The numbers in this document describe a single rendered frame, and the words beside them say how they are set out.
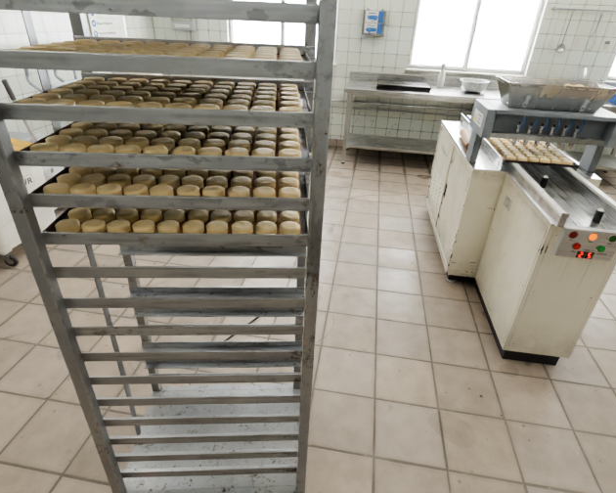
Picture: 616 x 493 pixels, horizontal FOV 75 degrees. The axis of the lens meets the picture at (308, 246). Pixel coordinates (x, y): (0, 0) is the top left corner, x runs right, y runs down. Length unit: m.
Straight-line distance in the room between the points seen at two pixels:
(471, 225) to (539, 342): 0.80
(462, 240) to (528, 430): 1.18
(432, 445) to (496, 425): 0.34
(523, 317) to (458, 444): 0.72
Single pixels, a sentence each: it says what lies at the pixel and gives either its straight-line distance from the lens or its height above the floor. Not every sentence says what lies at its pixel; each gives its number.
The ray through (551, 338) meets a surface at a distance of 2.45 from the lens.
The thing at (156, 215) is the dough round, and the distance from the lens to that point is 1.05.
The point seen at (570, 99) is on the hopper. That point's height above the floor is 1.25.
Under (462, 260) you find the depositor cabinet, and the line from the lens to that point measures 2.87.
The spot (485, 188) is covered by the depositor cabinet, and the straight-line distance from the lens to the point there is 2.67.
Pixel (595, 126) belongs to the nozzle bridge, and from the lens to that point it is 2.84.
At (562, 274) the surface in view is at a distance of 2.22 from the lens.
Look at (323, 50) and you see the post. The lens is 0.78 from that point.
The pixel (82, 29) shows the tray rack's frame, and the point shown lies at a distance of 1.33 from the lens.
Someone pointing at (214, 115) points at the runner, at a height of 1.41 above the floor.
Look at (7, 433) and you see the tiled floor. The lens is 2.27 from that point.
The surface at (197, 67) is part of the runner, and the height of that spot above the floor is 1.50.
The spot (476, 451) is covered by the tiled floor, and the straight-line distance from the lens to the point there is 2.06.
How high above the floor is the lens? 1.59
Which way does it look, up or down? 30 degrees down
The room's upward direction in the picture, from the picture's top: 3 degrees clockwise
